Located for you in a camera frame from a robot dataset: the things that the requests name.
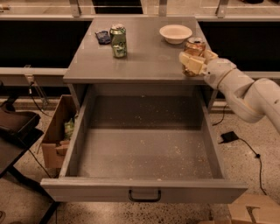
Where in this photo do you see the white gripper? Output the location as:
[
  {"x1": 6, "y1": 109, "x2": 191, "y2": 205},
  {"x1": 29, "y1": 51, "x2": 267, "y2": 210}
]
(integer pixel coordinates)
[{"x1": 178, "y1": 49, "x2": 236, "y2": 88}]

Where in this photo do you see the orange soda can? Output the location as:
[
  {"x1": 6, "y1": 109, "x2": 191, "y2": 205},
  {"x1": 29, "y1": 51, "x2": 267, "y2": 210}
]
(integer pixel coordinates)
[{"x1": 181, "y1": 37, "x2": 207, "y2": 78}]

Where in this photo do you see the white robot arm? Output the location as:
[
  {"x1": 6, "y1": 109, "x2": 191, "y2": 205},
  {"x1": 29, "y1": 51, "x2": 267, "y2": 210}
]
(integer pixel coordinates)
[{"x1": 178, "y1": 50, "x2": 280, "y2": 132}]

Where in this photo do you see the grey cabinet counter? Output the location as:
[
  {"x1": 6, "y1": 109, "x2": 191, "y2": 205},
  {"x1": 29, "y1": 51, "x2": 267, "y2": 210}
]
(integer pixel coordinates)
[{"x1": 64, "y1": 16, "x2": 217, "y2": 113}]

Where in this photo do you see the green soda can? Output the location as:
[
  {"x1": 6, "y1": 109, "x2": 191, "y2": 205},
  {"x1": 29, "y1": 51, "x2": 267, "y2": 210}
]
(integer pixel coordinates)
[{"x1": 109, "y1": 24, "x2": 127, "y2": 58}]

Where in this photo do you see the open grey top drawer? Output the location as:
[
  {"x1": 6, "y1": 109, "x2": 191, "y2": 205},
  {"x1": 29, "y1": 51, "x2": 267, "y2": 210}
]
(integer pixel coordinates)
[{"x1": 41, "y1": 96, "x2": 247, "y2": 204}]

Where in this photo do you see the white ceramic bowl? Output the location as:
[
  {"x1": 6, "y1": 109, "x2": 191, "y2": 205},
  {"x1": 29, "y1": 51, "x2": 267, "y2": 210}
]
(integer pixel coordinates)
[{"x1": 159, "y1": 24, "x2": 193, "y2": 45}]

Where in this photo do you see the black power adapter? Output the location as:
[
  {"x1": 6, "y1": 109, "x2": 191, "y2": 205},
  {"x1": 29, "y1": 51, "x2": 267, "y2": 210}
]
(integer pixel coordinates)
[{"x1": 220, "y1": 131, "x2": 239, "y2": 144}]

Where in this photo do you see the blue snack bag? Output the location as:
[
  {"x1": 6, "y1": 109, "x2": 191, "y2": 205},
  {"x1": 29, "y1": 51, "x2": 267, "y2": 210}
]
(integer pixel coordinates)
[{"x1": 95, "y1": 31, "x2": 111, "y2": 45}]

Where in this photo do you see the green bag in box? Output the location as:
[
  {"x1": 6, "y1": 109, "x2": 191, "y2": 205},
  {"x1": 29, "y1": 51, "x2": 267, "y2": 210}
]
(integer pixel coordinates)
[{"x1": 64, "y1": 118, "x2": 75, "y2": 140}]

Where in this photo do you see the cardboard box bottom right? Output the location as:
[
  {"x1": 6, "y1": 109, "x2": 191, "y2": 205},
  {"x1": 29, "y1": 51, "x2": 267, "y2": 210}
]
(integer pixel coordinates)
[{"x1": 198, "y1": 193, "x2": 280, "y2": 224}]

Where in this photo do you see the brown cardboard box left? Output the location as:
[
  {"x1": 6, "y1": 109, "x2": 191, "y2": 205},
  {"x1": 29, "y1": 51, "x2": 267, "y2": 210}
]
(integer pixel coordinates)
[{"x1": 41, "y1": 94, "x2": 76, "y2": 168}]

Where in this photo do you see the black side table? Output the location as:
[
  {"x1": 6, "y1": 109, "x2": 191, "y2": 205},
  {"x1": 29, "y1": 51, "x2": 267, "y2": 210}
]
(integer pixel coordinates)
[{"x1": 0, "y1": 92, "x2": 60, "y2": 224}]

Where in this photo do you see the black cable right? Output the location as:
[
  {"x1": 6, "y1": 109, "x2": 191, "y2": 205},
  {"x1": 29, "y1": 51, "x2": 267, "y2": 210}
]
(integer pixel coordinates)
[{"x1": 212, "y1": 104, "x2": 228, "y2": 127}]

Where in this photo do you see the black adapter cable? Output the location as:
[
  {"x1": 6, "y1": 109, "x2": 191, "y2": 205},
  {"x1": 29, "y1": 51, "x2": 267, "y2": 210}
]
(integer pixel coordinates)
[{"x1": 237, "y1": 137, "x2": 268, "y2": 196}]

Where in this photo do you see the black drawer handle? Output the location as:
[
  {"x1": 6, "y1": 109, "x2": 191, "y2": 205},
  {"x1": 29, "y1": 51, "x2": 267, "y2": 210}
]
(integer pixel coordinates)
[{"x1": 128, "y1": 190, "x2": 162, "y2": 203}]

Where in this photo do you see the black cable left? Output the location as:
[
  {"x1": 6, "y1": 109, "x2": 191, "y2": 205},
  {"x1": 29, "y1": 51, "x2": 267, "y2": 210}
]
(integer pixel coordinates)
[{"x1": 28, "y1": 81, "x2": 53, "y2": 118}]

